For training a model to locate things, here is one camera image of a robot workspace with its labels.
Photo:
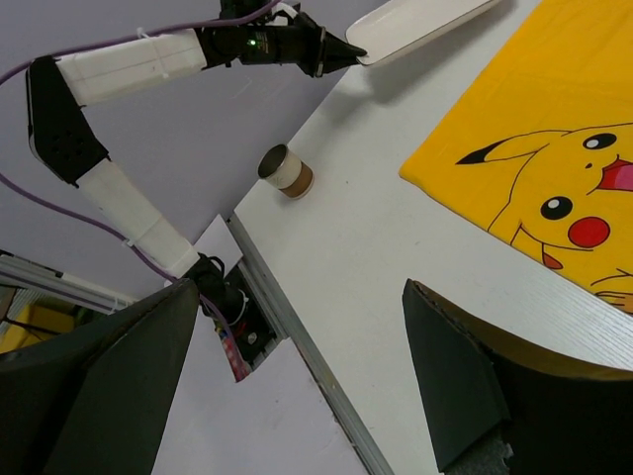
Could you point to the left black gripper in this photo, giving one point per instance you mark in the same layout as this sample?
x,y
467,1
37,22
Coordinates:
x,y
289,36

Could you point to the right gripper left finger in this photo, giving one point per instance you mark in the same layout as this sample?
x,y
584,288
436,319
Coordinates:
x,y
96,400

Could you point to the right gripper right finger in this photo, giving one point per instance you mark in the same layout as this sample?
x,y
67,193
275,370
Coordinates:
x,y
496,403

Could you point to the white rectangular plate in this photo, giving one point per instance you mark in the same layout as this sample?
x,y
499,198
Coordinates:
x,y
401,26

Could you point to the cup with wooden base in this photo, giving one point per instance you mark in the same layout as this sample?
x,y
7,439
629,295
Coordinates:
x,y
286,172

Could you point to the yellow printed cloth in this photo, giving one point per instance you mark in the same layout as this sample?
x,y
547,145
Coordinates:
x,y
538,151

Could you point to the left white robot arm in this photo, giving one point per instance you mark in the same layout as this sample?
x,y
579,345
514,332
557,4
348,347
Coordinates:
x,y
191,146

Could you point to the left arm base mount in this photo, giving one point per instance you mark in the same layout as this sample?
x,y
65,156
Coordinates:
x,y
240,322

